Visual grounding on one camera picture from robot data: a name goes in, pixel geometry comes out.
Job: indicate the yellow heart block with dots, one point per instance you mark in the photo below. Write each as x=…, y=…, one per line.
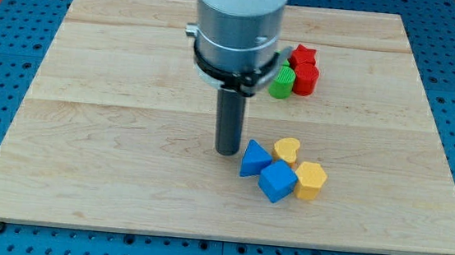
x=286, y=149

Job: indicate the red star block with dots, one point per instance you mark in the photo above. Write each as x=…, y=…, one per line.
x=302, y=55

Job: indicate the green cylinder block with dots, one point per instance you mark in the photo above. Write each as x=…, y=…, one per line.
x=282, y=86

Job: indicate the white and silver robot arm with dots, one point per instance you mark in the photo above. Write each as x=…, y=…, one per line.
x=235, y=47

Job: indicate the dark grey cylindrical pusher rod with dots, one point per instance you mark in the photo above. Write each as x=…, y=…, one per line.
x=229, y=121

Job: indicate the green block behind arm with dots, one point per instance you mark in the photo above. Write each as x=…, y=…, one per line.
x=286, y=63

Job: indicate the blue cube block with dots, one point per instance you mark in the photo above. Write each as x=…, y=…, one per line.
x=277, y=180

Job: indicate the blue triangle block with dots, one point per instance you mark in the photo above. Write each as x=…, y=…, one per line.
x=255, y=159

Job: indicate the red cylinder block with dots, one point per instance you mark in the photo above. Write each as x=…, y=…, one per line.
x=306, y=78

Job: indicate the yellow hexagon block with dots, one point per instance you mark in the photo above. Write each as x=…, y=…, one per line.
x=311, y=178

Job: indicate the wooden board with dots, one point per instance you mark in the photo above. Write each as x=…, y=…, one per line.
x=116, y=133

